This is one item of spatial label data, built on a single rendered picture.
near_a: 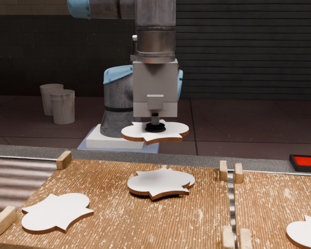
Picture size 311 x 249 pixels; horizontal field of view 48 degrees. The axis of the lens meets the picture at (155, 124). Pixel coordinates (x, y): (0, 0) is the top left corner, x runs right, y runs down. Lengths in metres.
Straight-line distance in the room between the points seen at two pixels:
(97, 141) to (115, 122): 0.09
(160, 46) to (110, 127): 0.59
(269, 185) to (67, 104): 3.65
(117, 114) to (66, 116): 3.18
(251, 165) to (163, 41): 0.46
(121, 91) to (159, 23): 0.55
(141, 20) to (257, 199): 0.42
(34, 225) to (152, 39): 0.39
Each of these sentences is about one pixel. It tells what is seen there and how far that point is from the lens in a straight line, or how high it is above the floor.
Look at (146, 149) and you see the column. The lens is 1.15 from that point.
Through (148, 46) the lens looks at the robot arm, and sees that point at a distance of 0.64.
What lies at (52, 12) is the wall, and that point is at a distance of 5.68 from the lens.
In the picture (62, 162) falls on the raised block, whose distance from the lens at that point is 0.87.
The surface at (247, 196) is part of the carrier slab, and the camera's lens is 0.77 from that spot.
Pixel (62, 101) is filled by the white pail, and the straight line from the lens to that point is 4.28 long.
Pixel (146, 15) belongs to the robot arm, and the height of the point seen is 1.30.
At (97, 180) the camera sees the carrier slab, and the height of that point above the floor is 0.94.
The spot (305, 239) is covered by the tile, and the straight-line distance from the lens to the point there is 0.65.
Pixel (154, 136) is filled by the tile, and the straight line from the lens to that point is 0.67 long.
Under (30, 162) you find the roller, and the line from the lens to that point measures 0.99.
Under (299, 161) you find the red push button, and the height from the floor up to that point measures 0.93.
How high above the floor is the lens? 1.30
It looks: 18 degrees down
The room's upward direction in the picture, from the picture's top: straight up
